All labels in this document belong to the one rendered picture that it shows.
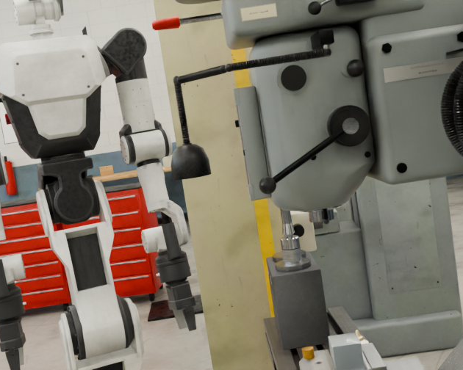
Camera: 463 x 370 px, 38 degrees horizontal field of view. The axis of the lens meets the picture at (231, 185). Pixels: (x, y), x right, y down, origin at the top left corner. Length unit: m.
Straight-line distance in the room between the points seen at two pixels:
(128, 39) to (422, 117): 0.94
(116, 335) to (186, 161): 0.69
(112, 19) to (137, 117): 8.60
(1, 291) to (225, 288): 1.47
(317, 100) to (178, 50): 1.86
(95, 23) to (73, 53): 8.68
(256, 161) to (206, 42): 1.79
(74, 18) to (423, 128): 9.51
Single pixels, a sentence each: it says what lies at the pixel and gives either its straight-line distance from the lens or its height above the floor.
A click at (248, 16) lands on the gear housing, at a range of 1.16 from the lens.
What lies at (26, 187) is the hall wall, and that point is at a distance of 10.65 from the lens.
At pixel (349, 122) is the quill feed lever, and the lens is 1.16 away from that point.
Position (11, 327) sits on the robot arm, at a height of 1.05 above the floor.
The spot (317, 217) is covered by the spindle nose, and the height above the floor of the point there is 1.29.
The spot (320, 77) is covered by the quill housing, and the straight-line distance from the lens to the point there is 1.19.
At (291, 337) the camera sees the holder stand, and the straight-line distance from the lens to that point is 1.69.
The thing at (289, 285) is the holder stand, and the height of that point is 1.07.
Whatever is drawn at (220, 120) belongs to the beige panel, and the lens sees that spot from 2.99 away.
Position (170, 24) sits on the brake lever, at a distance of 1.37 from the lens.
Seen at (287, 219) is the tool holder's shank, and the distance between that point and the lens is 1.67.
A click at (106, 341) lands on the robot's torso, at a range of 1.78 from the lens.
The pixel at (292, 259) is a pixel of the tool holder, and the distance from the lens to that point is 1.68.
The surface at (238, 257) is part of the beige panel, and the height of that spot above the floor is 0.86.
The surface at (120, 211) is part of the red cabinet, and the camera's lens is 5.84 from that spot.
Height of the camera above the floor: 1.51
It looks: 6 degrees down
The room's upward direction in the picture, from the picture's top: 9 degrees counter-clockwise
